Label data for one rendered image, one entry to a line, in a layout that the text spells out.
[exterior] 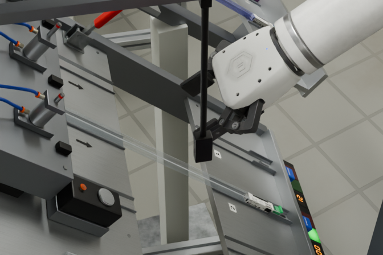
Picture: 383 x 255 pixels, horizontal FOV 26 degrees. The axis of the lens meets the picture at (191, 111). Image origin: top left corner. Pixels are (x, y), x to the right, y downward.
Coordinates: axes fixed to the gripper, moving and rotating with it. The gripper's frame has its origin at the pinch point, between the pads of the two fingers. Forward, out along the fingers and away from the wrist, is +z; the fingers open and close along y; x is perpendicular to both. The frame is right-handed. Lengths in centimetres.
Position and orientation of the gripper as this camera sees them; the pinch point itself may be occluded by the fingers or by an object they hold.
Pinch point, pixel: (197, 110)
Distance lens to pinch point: 115.5
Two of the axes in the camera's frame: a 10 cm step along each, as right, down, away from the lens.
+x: 5.9, 4.5, 6.7
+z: -7.8, 5.2, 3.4
